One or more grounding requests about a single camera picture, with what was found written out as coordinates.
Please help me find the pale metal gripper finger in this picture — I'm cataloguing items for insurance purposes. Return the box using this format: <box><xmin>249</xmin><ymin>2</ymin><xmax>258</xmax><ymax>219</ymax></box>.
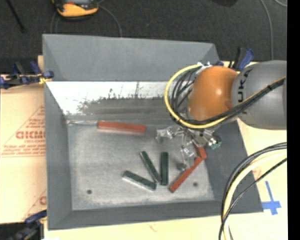
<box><xmin>176</xmin><ymin>145</ymin><xmax>195</xmax><ymax>171</ymax></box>
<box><xmin>155</xmin><ymin>126</ymin><xmax>181</xmax><ymax>144</ymax></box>

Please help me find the red-brown flat block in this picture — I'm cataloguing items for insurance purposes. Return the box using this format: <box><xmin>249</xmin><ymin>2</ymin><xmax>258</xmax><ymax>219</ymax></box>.
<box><xmin>96</xmin><ymin>120</ymin><xmax>147</xmax><ymax>136</ymax></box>
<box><xmin>168</xmin><ymin>156</ymin><xmax>204</xmax><ymax>194</ymax></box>
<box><xmin>195</xmin><ymin>146</ymin><xmax>208</xmax><ymax>160</ymax></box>

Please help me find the dark green flat block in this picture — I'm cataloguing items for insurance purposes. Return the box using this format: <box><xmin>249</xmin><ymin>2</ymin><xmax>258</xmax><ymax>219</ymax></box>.
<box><xmin>139</xmin><ymin>150</ymin><xmax>163</xmax><ymax>184</ymax></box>
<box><xmin>121</xmin><ymin>170</ymin><xmax>158</xmax><ymax>192</ymax></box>
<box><xmin>160</xmin><ymin>151</ymin><xmax>170</xmax><ymax>187</ymax></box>

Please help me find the grey metal bin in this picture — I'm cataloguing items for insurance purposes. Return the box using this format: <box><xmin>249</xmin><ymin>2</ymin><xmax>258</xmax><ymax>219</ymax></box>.
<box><xmin>41</xmin><ymin>33</ymin><xmax>264</xmax><ymax>230</ymax></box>

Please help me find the brown cardboard board red print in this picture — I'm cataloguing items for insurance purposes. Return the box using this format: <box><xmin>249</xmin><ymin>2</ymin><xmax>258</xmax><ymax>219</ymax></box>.
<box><xmin>0</xmin><ymin>55</ymin><xmax>49</xmax><ymax>225</ymax></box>

